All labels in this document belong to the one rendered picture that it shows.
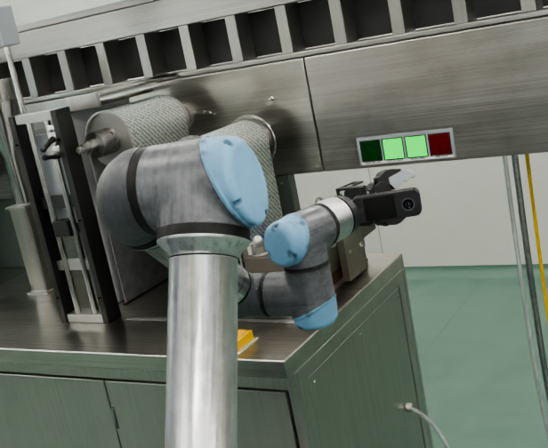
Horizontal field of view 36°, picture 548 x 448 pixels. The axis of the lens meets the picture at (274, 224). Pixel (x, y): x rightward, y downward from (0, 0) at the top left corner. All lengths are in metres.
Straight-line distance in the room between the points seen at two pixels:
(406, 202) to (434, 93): 0.65
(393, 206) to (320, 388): 0.53
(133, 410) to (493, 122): 1.06
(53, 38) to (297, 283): 1.49
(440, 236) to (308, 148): 2.58
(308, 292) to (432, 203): 3.34
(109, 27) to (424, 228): 2.68
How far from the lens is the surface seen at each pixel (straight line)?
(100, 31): 2.50
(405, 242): 4.78
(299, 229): 1.30
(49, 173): 2.13
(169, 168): 1.02
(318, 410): 1.79
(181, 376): 0.99
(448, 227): 4.66
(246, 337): 1.76
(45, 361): 2.07
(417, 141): 2.05
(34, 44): 2.68
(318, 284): 1.34
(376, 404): 2.06
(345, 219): 1.37
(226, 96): 2.28
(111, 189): 1.06
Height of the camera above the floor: 1.54
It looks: 13 degrees down
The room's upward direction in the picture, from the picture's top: 11 degrees counter-clockwise
